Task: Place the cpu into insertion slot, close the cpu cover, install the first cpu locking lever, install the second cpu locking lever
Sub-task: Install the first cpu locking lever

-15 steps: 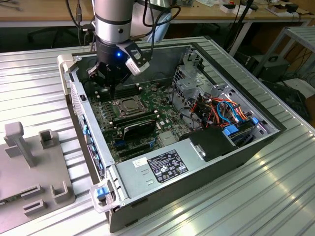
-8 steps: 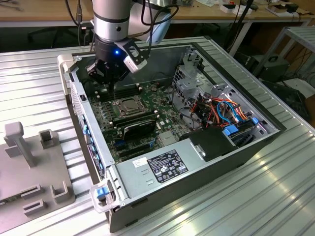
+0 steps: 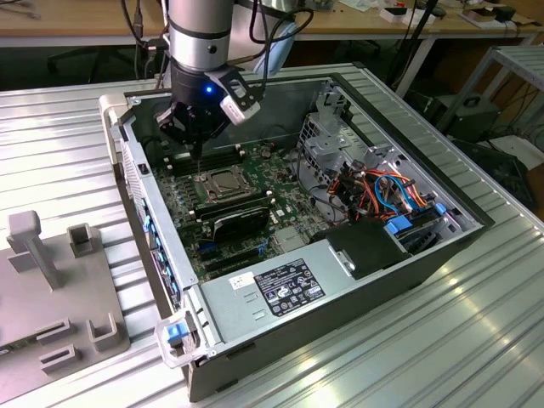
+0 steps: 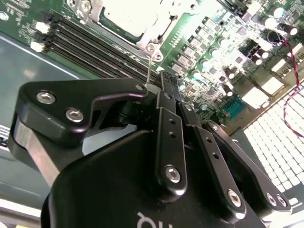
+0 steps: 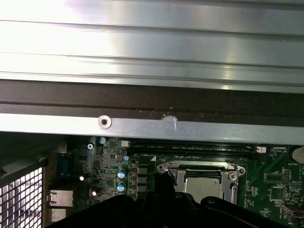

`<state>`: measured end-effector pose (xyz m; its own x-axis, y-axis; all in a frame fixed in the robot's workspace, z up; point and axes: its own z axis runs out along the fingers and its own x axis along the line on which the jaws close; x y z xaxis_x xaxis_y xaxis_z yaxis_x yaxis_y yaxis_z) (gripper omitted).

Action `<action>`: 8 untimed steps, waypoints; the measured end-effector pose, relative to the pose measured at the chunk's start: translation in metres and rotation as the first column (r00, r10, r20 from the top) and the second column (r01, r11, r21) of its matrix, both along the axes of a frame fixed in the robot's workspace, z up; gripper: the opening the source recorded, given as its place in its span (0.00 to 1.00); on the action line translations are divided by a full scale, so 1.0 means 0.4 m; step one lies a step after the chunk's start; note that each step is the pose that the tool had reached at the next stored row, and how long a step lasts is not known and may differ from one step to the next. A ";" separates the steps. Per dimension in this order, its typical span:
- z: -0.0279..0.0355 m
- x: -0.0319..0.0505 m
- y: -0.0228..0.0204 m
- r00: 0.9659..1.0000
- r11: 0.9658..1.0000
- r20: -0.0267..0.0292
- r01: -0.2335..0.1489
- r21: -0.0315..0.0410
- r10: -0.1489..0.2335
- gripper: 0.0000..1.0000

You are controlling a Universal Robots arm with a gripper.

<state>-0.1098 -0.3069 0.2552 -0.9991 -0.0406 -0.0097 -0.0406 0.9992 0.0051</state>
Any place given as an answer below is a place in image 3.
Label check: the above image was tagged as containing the silver power supply unit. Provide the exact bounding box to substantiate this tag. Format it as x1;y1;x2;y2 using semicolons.
199;237;358;345

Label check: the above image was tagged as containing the open dark PC case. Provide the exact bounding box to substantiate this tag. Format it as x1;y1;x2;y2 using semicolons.
98;72;496;403

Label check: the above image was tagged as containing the long wooden desk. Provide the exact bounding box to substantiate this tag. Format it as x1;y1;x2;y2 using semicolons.
0;0;541;99

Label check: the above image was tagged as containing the silver chipset heatsink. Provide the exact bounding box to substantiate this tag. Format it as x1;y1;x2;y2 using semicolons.
273;229;309;256

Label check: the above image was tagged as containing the green motherboard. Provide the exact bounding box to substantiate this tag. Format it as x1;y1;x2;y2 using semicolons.
150;139;337;284

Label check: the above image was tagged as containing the metal socket cover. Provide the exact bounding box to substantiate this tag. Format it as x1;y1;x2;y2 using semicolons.
202;167;252;204

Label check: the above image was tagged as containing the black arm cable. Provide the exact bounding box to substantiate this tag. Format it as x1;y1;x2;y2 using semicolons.
248;0;315;86

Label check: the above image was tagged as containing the blue wire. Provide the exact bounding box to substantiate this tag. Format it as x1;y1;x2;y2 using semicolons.
374;173;417;213

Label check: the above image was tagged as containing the silver CPU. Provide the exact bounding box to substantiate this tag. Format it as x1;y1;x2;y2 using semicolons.
211;168;244;193

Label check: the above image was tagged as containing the black box with handle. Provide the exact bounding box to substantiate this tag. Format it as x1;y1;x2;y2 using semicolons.
450;95;501;141

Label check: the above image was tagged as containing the black plastic shroud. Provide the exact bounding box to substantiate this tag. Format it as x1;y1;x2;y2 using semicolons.
309;220;412;281

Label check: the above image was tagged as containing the black expansion slot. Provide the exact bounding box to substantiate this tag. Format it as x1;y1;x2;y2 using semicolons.
199;246;260;268
206;254;263;278

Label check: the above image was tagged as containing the white and black box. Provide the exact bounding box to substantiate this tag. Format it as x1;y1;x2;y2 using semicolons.
379;5;435;25

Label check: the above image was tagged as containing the blue disk carrier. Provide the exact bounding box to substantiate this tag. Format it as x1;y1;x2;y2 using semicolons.
384;214;414;237

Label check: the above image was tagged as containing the black mesh bin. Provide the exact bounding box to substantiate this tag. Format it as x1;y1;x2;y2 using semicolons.
454;139;537;209

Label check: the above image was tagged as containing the black RAM stick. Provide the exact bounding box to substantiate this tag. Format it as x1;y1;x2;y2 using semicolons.
194;190;264;216
195;197;273;223

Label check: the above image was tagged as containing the CPU socket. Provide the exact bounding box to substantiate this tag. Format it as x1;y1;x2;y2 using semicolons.
198;167;252;205

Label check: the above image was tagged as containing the black graphics card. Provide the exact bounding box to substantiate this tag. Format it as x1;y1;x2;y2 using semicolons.
211;207;269;244

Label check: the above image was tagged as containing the grey parts rack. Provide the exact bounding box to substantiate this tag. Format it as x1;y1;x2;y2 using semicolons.
0;210;131;375

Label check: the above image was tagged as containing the white wrist camera on bracket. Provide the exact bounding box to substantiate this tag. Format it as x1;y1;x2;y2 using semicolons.
206;67;261;127

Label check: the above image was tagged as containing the orange wire bundle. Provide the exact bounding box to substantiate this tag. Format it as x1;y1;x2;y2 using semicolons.
331;168;431;218

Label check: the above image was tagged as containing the brown cardboard box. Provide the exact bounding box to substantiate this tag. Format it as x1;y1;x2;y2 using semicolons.
462;5;512;29

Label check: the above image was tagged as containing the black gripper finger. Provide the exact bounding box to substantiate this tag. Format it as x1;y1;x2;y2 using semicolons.
154;105;202;162
197;114;231;146

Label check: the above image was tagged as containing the grey metal shelf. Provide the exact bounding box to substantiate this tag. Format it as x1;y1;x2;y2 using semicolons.
435;44;544;135

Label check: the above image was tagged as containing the silver metal drive cage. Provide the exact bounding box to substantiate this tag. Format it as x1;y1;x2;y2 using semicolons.
297;112;371;188

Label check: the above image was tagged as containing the black RAM slot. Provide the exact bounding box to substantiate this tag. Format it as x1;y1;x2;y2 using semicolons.
165;153;246;177
163;144;241;167

